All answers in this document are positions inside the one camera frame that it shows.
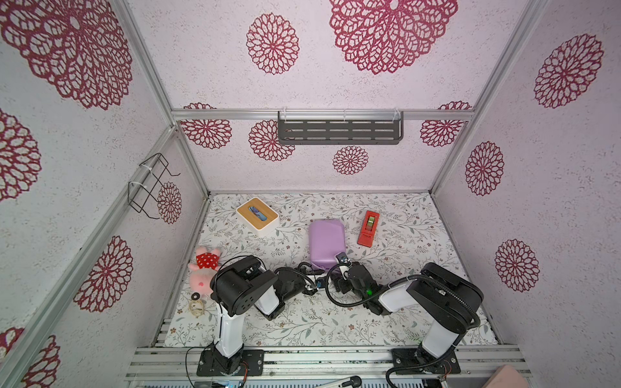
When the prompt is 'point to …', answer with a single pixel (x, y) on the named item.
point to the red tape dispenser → (369, 228)
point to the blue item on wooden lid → (257, 213)
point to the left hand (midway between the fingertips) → (320, 267)
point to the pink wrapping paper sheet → (327, 241)
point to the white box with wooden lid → (257, 226)
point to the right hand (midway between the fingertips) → (337, 267)
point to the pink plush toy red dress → (207, 263)
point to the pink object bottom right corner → (506, 377)
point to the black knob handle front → (354, 382)
